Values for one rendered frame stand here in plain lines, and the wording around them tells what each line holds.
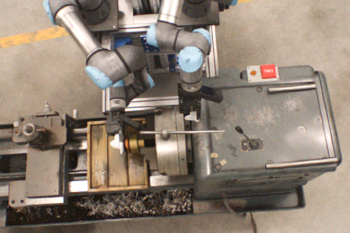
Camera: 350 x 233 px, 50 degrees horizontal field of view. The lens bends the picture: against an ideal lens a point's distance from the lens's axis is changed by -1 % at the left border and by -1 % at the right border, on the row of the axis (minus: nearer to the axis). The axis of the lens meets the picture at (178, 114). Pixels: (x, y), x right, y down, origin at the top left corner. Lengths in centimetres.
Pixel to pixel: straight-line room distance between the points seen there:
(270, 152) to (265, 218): 128
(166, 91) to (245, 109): 124
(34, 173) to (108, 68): 71
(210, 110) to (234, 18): 179
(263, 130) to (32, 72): 220
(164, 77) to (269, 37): 97
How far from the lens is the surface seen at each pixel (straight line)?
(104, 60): 152
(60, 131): 190
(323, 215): 289
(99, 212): 227
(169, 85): 276
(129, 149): 172
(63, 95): 312
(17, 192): 205
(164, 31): 132
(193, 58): 121
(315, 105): 166
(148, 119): 164
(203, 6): 185
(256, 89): 163
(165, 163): 160
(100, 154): 196
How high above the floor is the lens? 274
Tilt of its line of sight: 71 degrees down
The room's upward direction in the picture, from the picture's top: 7 degrees counter-clockwise
